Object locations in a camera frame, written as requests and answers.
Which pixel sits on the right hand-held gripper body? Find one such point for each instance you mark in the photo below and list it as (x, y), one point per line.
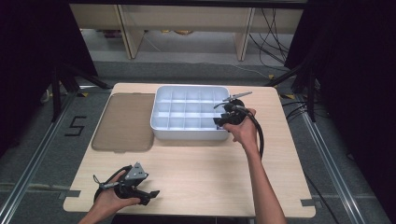
(234, 112)

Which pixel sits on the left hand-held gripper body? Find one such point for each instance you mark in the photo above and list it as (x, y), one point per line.
(134, 177)

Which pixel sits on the white divided storage box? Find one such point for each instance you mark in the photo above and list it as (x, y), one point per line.
(186, 112)

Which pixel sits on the person's right hand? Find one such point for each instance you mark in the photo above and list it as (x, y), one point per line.
(246, 130)

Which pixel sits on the person's left hand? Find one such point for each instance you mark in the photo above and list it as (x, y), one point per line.
(109, 199)

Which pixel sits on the translucent brown plastic lid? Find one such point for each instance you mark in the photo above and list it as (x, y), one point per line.
(124, 123)

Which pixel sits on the black metal stand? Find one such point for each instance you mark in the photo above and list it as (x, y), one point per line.
(308, 90)
(56, 93)

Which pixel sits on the beige wooden desk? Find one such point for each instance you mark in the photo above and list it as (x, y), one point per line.
(186, 18)

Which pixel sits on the black curtain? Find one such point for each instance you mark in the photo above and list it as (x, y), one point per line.
(355, 77)
(28, 62)

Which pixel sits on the aluminium floor rail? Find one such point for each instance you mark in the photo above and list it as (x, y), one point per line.
(37, 155)
(330, 168)

